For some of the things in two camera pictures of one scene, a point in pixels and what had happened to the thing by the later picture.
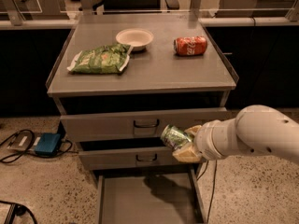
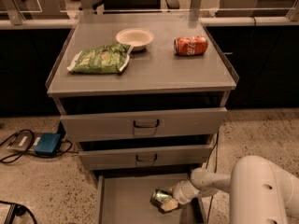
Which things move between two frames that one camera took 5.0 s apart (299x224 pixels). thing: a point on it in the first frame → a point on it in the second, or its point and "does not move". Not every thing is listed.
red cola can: x=191 y=46 does not move
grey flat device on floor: x=24 y=140 does not move
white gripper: x=207 y=141 → x=181 y=191
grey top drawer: x=133 y=125 does not move
